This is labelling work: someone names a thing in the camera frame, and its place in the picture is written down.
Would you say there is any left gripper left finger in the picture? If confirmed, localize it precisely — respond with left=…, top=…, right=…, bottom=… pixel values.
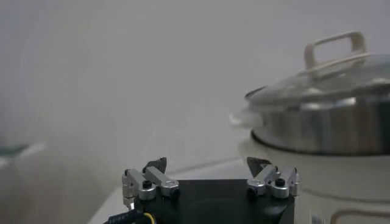
left=121, top=156, right=180, bottom=211

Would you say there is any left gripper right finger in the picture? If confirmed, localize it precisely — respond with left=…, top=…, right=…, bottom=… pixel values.
left=246, top=156, right=301, bottom=199

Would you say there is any glass lid with cream handle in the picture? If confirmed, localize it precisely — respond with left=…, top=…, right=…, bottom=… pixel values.
left=243, top=30, right=390, bottom=106

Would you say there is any stainless steel steamer basket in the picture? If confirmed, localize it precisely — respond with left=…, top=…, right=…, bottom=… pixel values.
left=248, top=96, right=390, bottom=156

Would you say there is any cream electric cooker base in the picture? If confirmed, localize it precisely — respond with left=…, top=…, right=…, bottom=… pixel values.
left=230, top=109, right=390, bottom=224

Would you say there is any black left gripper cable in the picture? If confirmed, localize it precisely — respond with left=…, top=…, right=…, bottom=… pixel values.
left=103, top=208, right=156, bottom=224

